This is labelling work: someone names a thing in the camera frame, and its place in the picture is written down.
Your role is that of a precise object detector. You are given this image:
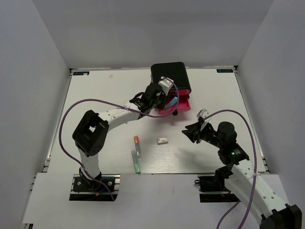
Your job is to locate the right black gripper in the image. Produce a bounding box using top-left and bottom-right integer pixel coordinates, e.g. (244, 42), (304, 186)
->
(182, 121), (224, 149)

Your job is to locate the light blue glue stick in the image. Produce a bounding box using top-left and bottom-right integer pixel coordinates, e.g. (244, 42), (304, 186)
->
(164, 96), (178, 109)

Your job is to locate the pink drawer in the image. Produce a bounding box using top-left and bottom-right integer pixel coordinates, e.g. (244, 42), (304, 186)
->
(158, 94), (191, 116)
(169, 89), (191, 96)

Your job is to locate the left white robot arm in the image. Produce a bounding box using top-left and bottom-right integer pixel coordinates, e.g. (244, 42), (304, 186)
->
(72, 79), (173, 190)

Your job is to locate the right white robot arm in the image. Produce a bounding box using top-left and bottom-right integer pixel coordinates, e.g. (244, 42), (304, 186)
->
(182, 121), (302, 229)

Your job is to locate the black drawer cabinet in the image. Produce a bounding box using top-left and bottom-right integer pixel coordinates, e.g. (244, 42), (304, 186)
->
(150, 62), (191, 90)

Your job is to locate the white staples box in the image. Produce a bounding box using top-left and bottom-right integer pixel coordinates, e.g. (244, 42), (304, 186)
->
(157, 137), (169, 145)

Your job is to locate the orange cap highlighter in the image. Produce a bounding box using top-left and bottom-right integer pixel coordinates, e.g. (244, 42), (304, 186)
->
(133, 136), (141, 158)

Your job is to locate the right blue table label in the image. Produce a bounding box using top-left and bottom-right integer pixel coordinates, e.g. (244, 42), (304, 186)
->
(216, 69), (234, 73)

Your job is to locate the blue table label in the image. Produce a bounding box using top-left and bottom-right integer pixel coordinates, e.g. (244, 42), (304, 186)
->
(73, 71), (90, 76)
(216, 69), (234, 73)

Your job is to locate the green highlighter pen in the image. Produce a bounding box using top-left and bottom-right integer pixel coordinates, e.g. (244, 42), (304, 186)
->
(131, 150), (141, 174)

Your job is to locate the left blue table label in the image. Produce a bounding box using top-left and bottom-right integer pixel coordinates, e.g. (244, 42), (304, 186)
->
(73, 71), (90, 76)

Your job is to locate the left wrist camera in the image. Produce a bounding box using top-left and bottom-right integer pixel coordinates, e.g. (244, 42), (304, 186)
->
(158, 76), (173, 95)

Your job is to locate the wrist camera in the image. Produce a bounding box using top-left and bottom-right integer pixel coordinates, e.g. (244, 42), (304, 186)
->
(158, 76), (173, 95)
(197, 109), (210, 131)

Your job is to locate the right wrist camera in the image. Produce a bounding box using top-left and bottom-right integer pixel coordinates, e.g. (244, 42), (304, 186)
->
(197, 109), (210, 131)

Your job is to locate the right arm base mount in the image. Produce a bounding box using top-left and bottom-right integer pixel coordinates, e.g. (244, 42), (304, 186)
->
(194, 166), (239, 203)

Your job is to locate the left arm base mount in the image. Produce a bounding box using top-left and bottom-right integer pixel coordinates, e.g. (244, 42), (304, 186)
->
(69, 174), (121, 202)

